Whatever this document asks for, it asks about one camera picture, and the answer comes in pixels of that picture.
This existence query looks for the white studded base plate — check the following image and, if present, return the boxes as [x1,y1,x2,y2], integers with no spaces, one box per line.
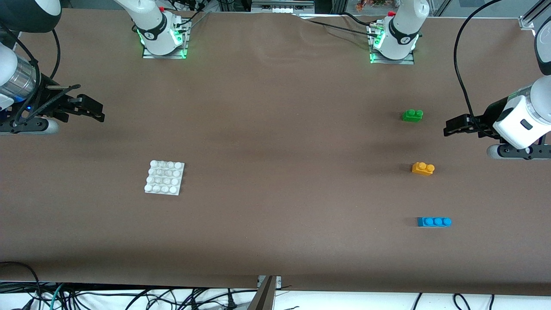
[144,160,186,196]

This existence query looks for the blue three-stud block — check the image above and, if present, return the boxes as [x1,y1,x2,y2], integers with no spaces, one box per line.
[417,217,452,227]

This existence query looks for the brown table cover sheet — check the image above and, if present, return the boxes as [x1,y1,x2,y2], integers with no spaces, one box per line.
[0,9,551,297]

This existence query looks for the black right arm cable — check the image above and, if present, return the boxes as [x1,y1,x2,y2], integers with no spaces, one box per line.
[50,28,62,80]

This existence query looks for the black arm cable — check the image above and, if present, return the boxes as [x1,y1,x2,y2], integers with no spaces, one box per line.
[453,0,504,130]
[50,28,62,80]

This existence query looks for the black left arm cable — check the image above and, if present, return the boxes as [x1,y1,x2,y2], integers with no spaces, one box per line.
[453,0,504,130]

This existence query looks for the black cable on table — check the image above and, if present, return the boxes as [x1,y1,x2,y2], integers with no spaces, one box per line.
[295,13,381,34]

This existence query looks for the black looped floor cable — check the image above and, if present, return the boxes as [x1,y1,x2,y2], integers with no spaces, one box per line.
[0,261,42,310]

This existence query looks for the teal cable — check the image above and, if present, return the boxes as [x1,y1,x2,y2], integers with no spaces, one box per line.
[50,283,65,310]

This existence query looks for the metal table edge bracket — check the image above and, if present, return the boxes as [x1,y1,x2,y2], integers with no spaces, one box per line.
[248,276,282,310]

